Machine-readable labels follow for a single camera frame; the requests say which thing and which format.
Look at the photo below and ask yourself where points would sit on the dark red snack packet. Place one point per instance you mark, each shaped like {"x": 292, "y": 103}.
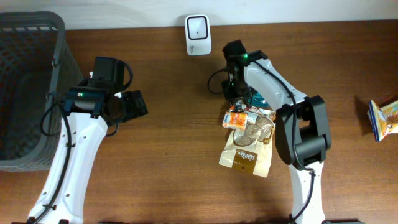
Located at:
{"x": 237, "y": 106}

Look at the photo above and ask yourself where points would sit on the grey plastic mesh basket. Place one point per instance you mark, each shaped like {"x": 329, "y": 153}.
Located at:
{"x": 37, "y": 69}

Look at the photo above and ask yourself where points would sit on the yellow snack bag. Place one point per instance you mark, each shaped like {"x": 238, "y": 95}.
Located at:
{"x": 383, "y": 120}

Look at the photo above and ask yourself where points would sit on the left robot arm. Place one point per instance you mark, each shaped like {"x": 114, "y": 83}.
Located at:
{"x": 63, "y": 195}

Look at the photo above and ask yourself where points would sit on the beige cookie pouch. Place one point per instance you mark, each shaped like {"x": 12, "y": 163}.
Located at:
{"x": 250, "y": 150}

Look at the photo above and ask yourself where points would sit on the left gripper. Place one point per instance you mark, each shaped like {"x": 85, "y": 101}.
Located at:
{"x": 135, "y": 104}

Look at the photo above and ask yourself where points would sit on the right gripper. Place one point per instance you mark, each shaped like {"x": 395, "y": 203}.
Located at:
{"x": 231, "y": 94}

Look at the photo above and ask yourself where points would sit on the teal mouthwash bottle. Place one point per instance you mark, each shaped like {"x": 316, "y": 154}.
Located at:
{"x": 257, "y": 100}

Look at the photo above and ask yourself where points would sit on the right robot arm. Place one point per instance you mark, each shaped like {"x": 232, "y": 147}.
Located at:
{"x": 302, "y": 133}

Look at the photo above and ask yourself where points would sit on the orange snack packet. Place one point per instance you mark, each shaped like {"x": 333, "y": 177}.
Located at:
{"x": 234, "y": 120}

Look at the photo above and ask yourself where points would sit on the white barcode scanner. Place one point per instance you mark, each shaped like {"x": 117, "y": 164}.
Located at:
{"x": 198, "y": 35}

